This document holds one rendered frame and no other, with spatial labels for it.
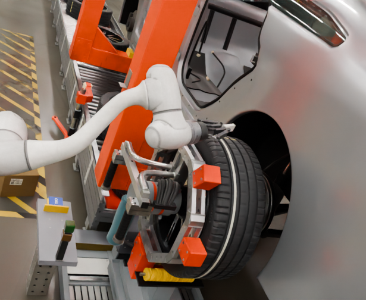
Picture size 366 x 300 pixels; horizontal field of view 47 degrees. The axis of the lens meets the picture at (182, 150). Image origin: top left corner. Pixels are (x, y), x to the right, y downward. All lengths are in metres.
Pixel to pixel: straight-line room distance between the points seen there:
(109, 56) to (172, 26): 2.12
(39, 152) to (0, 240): 1.35
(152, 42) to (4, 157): 0.94
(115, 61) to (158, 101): 2.73
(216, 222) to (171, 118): 0.46
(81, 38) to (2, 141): 2.64
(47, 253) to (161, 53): 1.06
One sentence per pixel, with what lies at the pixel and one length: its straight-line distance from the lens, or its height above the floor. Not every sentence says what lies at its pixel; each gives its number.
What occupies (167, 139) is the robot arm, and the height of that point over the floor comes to 1.27.
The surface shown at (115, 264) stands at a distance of 2.51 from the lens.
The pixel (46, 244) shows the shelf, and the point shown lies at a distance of 2.06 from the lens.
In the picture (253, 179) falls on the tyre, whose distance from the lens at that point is 1.73.
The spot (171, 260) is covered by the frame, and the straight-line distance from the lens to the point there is 1.74.
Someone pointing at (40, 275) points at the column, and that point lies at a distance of 2.34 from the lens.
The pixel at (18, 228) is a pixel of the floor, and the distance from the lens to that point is 2.79.
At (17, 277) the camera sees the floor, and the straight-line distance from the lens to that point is 2.51.
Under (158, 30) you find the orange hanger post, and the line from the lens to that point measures 2.02.
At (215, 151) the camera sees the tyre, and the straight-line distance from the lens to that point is 1.70.
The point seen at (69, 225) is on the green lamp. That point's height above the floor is 0.66.
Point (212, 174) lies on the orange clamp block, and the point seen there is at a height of 1.14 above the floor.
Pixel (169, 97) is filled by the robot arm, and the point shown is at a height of 1.38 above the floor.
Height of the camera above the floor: 1.85
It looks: 25 degrees down
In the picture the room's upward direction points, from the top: 24 degrees clockwise
